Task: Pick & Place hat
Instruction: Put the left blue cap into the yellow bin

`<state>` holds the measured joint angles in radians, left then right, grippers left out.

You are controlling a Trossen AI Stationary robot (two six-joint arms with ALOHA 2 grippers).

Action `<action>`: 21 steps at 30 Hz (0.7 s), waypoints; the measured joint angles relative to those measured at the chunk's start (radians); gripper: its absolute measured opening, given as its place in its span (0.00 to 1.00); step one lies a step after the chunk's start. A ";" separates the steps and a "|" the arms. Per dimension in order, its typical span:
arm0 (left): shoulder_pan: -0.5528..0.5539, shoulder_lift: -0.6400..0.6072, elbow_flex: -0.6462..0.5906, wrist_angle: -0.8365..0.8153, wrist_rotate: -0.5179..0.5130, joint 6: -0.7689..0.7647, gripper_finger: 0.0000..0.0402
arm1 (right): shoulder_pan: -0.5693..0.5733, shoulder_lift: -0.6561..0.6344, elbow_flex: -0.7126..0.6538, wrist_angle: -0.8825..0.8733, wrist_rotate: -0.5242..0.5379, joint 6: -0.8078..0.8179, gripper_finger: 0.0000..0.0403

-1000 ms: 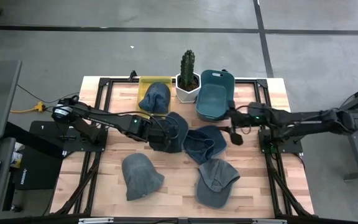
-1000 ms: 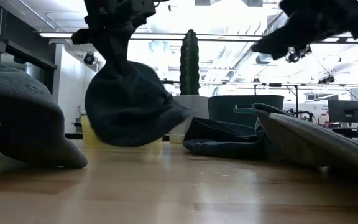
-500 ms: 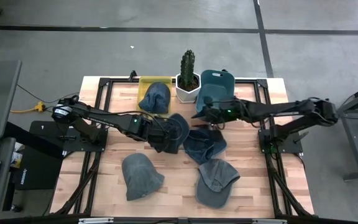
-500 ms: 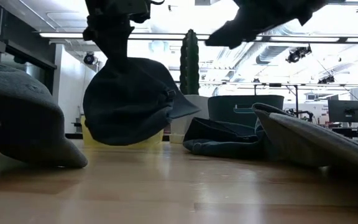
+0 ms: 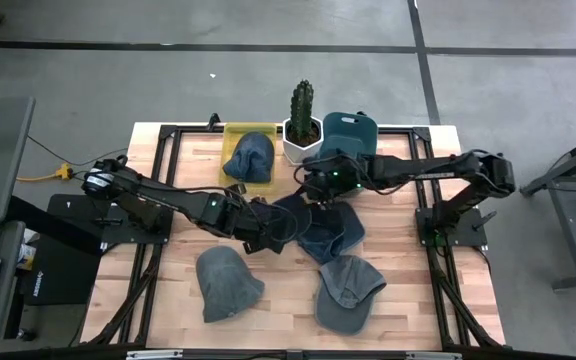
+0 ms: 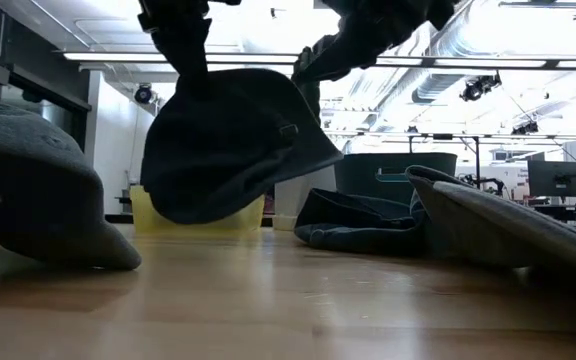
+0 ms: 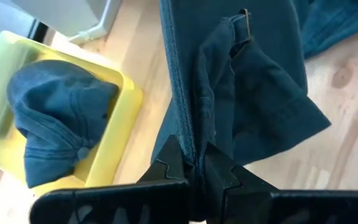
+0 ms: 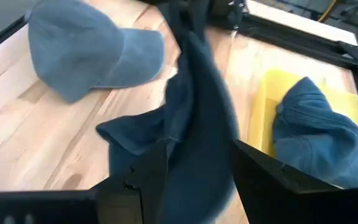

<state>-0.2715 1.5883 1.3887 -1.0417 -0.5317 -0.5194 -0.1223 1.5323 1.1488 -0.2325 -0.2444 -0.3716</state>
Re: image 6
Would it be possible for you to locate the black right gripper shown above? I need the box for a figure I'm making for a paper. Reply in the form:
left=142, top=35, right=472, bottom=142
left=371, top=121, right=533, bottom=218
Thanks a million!
left=292, top=0, right=457, bottom=84

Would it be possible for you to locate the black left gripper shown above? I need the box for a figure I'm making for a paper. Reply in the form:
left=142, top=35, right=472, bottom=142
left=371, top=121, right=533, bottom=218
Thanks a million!
left=136, top=0, right=242, bottom=82

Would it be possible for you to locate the dark blue jeans garment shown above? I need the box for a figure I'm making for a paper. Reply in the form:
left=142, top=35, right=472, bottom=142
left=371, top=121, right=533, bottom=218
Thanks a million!
left=294, top=188, right=429, bottom=257

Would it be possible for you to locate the yellow plastic bin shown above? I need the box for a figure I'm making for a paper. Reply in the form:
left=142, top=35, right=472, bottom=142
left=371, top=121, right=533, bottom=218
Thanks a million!
left=128, top=184, right=266, bottom=234

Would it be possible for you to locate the grey baseball cap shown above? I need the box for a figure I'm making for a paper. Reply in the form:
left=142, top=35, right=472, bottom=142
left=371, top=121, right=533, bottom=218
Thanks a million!
left=0, top=92, right=143, bottom=272
left=404, top=164, right=576, bottom=284

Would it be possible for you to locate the long ceiling light bar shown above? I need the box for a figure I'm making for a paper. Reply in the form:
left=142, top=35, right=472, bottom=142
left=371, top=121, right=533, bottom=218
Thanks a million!
left=62, top=51, right=576, bottom=71

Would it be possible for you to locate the teal plastic bin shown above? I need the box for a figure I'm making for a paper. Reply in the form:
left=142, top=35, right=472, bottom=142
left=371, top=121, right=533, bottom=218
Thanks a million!
left=334, top=152, right=458, bottom=205

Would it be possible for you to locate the black framed background table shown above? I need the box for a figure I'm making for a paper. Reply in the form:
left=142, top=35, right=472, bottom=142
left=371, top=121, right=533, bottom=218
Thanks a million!
left=321, top=129, right=482, bottom=167

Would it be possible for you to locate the white hexagonal plant pot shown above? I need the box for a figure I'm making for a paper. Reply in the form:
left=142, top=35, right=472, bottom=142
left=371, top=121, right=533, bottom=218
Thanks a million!
left=273, top=166, right=338, bottom=232

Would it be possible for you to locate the black ceiling-mounted device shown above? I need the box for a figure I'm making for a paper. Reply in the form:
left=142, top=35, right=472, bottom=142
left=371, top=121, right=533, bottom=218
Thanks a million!
left=510, top=119, right=540, bottom=136
left=459, top=72, right=503, bottom=104

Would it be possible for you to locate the black computer monitor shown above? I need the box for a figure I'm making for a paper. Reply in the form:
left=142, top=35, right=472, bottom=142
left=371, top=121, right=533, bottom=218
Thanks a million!
left=527, top=159, right=576, bottom=198

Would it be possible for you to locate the black round ceiling camera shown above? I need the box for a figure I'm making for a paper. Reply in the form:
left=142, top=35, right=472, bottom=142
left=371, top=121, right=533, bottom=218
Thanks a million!
left=134, top=83, right=154, bottom=105

